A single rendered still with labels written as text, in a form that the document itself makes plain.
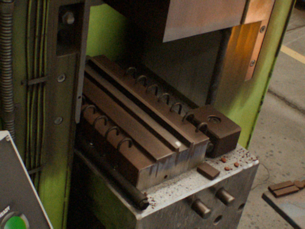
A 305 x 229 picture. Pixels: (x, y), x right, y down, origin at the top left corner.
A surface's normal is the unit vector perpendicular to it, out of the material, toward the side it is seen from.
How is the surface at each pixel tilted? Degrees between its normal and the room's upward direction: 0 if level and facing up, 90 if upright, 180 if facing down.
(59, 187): 90
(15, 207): 60
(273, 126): 0
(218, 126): 0
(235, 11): 90
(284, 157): 0
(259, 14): 90
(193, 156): 90
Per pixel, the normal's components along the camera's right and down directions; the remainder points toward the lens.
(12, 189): 0.85, -0.10
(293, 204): 0.15, -0.82
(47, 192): 0.63, 0.52
